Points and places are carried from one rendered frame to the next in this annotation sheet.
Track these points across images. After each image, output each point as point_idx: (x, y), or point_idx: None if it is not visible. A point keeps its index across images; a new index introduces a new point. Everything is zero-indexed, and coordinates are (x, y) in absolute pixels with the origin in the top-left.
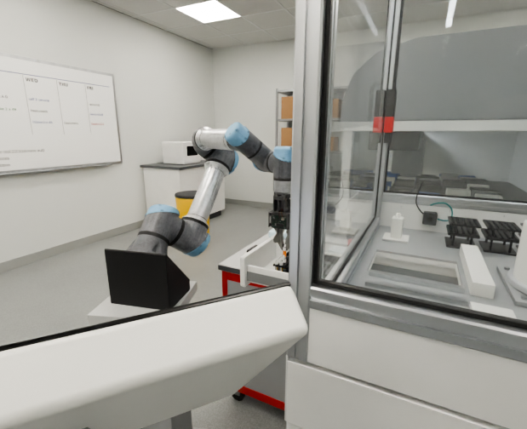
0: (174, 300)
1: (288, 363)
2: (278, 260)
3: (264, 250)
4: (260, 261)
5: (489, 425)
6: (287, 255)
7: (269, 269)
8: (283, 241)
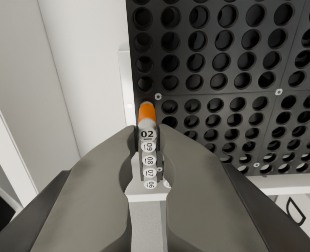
0: None
1: None
2: (155, 175)
3: (19, 94)
4: (50, 109)
5: None
6: (146, 75)
7: (144, 198)
8: (128, 145)
